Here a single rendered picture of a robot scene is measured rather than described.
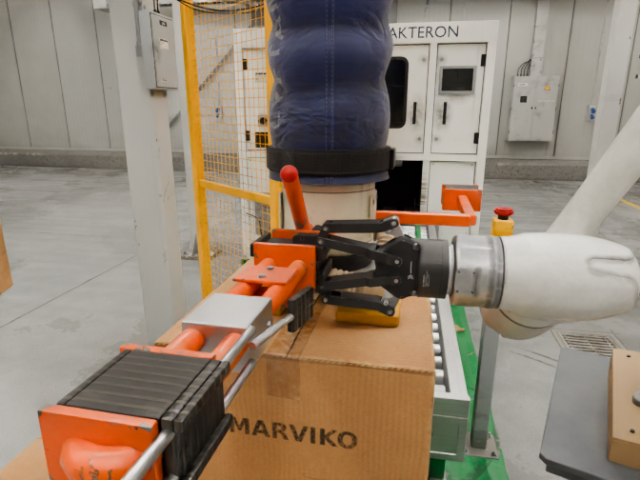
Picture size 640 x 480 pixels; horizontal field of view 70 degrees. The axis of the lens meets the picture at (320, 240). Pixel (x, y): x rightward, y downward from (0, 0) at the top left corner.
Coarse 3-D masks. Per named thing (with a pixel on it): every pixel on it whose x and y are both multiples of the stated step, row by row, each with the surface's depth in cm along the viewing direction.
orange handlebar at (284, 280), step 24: (384, 216) 88; (408, 216) 87; (432, 216) 86; (456, 216) 85; (264, 264) 57; (240, 288) 49; (264, 288) 55; (288, 288) 51; (192, 336) 39; (72, 456) 25; (96, 456) 25; (120, 456) 25
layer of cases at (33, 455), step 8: (40, 440) 123; (32, 448) 120; (40, 448) 120; (16, 456) 117; (24, 456) 117; (32, 456) 117; (40, 456) 117; (8, 464) 114; (16, 464) 114; (24, 464) 114; (32, 464) 114; (40, 464) 114; (0, 472) 112; (8, 472) 112; (16, 472) 112; (24, 472) 112; (32, 472) 112; (40, 472) 112; (48, 472) 112
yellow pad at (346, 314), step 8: (400, 304) 76; (336, 312) 73; (344, 312) 73; (352, 312) 72; (360, 312) 72; (368, 312) 72; (376, 312) 72; (336, 320) 73; (344, 320) 73; (352, 320) 72; (360, 320) 72; (368, 320) 72; (376, 320) 72; (384, 320) 71; (392, 320) 71
